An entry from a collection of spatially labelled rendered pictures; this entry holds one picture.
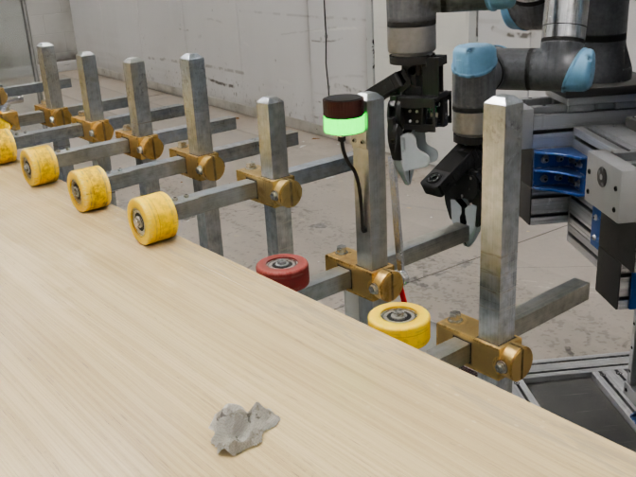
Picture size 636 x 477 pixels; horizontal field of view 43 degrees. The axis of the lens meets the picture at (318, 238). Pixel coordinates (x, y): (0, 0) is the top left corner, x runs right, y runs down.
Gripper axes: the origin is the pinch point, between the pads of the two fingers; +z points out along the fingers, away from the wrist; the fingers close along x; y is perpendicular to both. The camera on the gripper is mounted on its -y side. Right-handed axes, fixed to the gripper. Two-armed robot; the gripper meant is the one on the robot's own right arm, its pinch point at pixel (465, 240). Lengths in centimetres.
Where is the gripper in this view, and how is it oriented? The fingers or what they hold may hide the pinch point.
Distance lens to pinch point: 150.9
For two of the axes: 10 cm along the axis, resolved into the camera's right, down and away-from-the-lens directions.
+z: 0.6, 9.3, 3.6
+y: 7.7, -2.7, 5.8
